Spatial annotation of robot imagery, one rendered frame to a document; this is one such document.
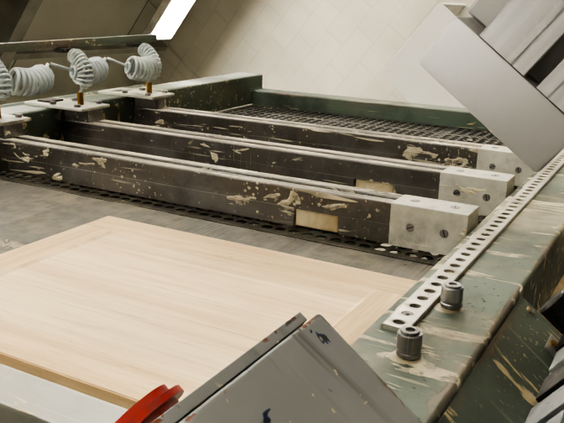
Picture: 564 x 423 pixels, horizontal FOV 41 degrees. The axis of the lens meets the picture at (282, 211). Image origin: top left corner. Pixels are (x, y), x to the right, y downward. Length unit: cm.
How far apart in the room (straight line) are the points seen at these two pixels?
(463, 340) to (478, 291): 14
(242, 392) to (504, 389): 55
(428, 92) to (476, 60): 449
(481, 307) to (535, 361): 8
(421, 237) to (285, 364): 93
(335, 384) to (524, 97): 20
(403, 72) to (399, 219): 379
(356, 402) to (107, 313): 66
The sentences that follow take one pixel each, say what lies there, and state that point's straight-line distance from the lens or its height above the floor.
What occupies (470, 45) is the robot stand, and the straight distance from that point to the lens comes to 43.
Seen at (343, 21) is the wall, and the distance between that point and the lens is 663.
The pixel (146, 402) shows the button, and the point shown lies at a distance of 30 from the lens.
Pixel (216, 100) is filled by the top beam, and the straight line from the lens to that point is 249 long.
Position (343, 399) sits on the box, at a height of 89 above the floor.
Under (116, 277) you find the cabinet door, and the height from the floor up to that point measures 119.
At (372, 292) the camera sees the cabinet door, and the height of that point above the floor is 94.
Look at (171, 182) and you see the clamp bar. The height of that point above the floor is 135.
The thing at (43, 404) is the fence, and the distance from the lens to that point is 71.
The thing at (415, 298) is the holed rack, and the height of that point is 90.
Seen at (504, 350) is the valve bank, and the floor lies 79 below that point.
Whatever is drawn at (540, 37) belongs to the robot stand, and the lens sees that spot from 42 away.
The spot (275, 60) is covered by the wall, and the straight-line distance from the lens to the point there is 693.
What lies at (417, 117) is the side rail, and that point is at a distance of 242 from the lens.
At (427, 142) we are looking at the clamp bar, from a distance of 172.
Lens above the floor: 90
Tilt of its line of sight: 11 degrees up
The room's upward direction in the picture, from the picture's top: 44 degrees counter-clockwise
